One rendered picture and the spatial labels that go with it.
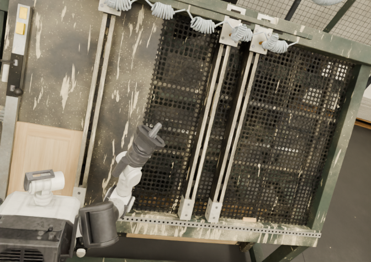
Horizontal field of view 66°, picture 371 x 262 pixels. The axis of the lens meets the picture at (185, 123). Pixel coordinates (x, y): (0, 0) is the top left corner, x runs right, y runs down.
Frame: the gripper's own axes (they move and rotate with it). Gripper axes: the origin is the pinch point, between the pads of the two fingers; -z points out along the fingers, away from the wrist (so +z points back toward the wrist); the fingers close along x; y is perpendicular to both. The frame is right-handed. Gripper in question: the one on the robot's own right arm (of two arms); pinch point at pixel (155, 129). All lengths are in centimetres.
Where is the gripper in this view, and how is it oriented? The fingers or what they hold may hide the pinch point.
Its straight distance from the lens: 108.8
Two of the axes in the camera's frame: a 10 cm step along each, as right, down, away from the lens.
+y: 3.7, -3.3, 8.7
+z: -5.3, 6.9, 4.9
